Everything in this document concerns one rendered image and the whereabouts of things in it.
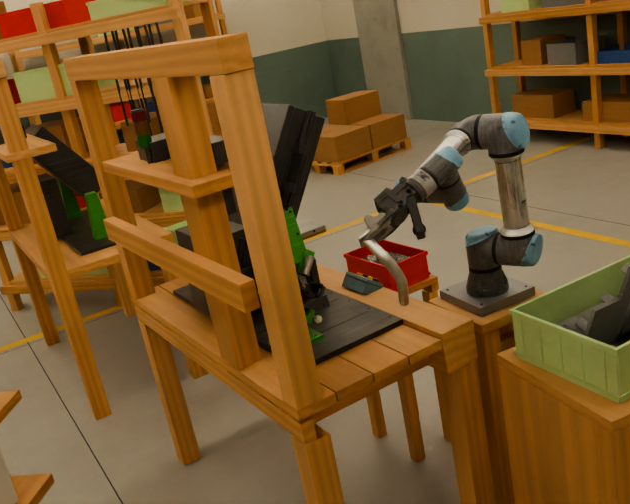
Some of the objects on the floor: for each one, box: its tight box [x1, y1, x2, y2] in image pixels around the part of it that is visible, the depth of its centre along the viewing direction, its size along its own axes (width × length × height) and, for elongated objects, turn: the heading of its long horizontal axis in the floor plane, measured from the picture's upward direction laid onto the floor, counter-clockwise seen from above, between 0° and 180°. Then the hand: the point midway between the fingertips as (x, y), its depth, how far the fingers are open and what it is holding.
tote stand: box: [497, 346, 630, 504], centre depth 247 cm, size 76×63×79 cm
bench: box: [130, 278, 495, 504], centre depth 310 cm, size 70×149×88 cm, turn 61°
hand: (370, 241), depth 208 cm, fingers closed on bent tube, 3 cm apart
